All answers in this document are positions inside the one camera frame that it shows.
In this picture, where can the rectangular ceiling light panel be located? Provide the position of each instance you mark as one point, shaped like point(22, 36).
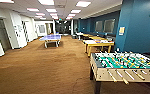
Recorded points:
point(46, 2)
point(33, 9)
point(83, 4)
point(51, 10)
point(75, 11)

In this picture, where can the wooden foosball table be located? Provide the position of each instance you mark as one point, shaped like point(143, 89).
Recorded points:
point(124, 66)

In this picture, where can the small white table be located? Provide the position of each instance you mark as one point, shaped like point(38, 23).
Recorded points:
point(78, 33)

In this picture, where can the beige paper notice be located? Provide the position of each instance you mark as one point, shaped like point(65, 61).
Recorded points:
point(121, 30)

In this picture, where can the blue ping pong table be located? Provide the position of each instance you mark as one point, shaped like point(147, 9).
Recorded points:
point(51, 37)

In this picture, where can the dark grey doorway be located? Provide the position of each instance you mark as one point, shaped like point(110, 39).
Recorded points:
point(1, 33)

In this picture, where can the interior glass window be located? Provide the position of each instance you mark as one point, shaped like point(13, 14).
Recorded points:
point(98, 26)
point(109, 26)

